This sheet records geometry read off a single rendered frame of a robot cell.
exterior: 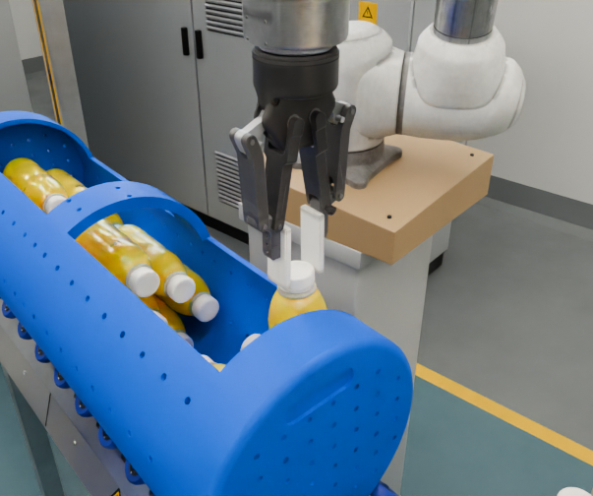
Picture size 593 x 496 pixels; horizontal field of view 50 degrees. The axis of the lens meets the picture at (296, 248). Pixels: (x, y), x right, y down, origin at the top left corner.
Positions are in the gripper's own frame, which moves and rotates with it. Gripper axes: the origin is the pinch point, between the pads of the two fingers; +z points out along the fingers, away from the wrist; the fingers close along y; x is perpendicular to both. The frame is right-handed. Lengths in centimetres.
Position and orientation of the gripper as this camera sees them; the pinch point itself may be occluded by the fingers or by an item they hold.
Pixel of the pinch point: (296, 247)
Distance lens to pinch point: 64.9
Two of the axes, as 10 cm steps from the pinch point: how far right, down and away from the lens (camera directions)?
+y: -7.6, 3.3, -5.6
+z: 0.0, 8.6, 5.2
